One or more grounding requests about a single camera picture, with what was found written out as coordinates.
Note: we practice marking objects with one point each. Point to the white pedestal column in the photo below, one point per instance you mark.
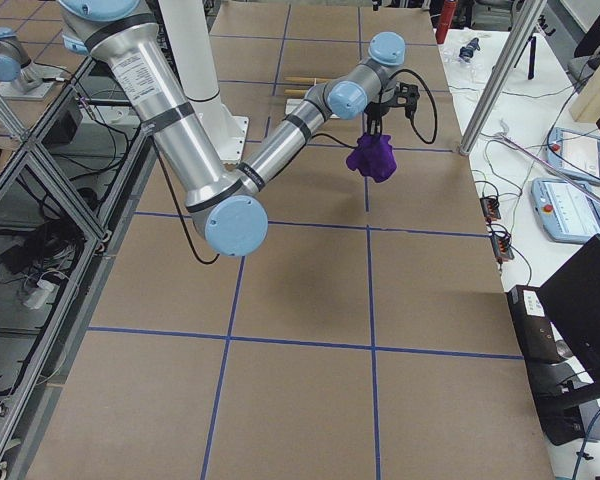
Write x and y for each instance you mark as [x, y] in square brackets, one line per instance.
[187, 31]

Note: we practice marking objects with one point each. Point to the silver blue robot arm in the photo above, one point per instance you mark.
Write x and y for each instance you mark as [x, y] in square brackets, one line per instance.
[20, 77]
[221, 202]

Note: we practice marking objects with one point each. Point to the black computer box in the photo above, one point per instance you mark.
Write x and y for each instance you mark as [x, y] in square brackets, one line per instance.
[533, 329]

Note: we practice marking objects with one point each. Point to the teach pendant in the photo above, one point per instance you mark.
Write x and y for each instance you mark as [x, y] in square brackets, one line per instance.
[575, 154]
[566, 214]

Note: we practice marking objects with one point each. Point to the near teach pendant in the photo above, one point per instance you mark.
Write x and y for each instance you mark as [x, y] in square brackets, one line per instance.
[566, 214]

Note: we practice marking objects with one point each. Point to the far teach pendant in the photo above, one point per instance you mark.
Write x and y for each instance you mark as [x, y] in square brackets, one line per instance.
[575, 154]

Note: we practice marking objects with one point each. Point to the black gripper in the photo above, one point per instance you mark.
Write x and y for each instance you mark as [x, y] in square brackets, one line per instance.
[378, 107]

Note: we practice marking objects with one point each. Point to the white wooden towel rack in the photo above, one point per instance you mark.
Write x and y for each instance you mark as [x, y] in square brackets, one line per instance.
[300, 92]

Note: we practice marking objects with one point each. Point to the purple towel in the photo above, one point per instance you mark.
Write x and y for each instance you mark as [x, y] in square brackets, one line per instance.
[373, 157]

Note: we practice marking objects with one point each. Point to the aluminium frame post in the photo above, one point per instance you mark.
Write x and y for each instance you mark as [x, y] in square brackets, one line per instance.
[512, 49]

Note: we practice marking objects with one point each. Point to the red bottle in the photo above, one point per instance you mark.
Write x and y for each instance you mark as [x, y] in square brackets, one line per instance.
[446, 15]

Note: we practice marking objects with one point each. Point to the black monitor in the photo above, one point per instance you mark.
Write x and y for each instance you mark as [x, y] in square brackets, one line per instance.
[571, 301]

